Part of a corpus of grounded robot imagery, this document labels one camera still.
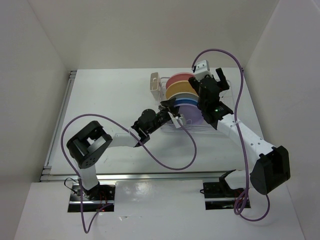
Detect yellow plastic plate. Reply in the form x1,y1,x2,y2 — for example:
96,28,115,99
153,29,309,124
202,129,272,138
165,80,198,99

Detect aluminium frame rail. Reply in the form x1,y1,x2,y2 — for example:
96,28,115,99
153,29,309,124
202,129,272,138
39,70,253,182

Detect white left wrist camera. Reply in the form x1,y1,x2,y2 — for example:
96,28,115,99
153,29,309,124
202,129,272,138
168,112,187,129

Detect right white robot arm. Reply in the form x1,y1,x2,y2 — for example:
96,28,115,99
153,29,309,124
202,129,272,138
188,64,291,197

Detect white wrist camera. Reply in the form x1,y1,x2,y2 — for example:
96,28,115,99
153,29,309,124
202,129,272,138
168,112,187,129
192,60,212,82

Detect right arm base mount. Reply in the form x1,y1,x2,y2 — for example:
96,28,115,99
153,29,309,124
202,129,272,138
199,182,244,210

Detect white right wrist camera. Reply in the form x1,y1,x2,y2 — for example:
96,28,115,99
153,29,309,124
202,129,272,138
192,60,212,82

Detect clear wire dish rack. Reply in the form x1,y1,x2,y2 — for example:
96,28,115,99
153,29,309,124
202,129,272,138
158,77,236,135

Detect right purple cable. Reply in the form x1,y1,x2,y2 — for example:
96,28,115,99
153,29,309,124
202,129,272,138
191,48,271,222

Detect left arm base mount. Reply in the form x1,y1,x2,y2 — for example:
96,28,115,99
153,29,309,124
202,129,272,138
63,177,116,213

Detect blue plastic plate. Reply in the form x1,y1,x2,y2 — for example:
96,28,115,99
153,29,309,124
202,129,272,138
174,98,198,107

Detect pink plastic plate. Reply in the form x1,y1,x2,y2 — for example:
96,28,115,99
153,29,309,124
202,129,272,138
165,72,194,88

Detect cream cutlery holder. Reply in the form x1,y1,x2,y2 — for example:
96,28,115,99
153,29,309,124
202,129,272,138
149,72,161,101

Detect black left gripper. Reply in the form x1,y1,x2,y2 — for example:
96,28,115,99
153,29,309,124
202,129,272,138
146,96,180,134

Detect purple plastic plate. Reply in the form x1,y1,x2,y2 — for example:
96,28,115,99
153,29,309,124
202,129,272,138
179,104,204,125

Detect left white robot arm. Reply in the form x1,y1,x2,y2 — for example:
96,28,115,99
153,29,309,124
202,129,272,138
66,98,179,200

